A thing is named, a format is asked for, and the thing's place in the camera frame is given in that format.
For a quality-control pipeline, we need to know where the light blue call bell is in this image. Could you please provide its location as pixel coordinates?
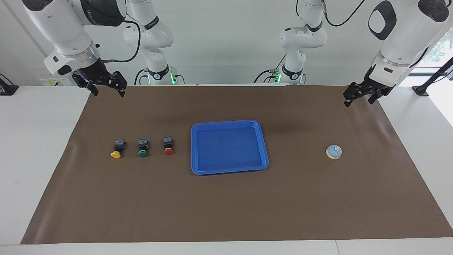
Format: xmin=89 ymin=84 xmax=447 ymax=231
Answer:
xmin=326 ymin=144 xmax=343 ymax=160

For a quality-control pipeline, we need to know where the yellow push button switch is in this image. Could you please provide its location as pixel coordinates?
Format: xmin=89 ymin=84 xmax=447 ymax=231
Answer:
xmin=111 ymin=140 xmax=126 ymax=158

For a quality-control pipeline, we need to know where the blue plastic tray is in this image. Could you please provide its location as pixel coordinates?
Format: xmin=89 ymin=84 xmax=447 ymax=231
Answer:
xmin=191 ymin=120 xmax=269 ymax=175

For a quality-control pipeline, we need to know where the black angled stand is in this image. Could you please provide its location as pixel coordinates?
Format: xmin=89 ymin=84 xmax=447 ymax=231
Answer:
xmin=412 ymin=57 xmax=453 ymax=96

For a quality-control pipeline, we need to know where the brown table mat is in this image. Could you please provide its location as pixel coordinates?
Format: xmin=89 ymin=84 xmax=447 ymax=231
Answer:
xmin=20 ymin=84 xmax=453 ymax=245

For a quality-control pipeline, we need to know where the black right base cable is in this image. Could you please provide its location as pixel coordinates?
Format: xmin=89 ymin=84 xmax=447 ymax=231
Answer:
xmin=134 ymin=68 xmax=151 ymax=85

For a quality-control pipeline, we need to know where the black base cable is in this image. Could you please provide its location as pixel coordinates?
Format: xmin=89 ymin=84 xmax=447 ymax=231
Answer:
xmin=134 ymin=68 xmax=151 ymax=85
xmin=253 ymin=53 xmax=287 ymax=84

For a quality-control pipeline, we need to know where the white wall socket box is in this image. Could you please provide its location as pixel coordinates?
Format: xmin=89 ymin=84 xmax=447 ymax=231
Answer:
xmin=40 ymin=76 xmax=76 ymax=86

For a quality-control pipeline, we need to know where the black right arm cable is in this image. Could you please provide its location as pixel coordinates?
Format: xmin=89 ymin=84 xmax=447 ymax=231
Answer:
xmin=100 ymin=19 xmax=141 ymax=63

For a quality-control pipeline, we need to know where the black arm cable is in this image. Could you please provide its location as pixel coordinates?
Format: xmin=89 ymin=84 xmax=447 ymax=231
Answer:
xmin=100 ymin=19 xmax=141 ymax=63
xmin=320 ymin=0 xmax=366 ymax=27

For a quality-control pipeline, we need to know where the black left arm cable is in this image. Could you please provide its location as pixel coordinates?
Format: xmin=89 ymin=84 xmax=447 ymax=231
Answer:
xmin=320 ymin=0 xmax=366 ymax=27

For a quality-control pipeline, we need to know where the black table clamp mount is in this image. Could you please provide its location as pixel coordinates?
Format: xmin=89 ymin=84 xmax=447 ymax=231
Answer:
xmin=0 ymin=73 xmax=19 ymax=96

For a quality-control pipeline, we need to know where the black left base cable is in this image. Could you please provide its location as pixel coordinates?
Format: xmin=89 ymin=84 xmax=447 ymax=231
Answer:
xmin=253 ymin=53 xmax=287 ymax=84

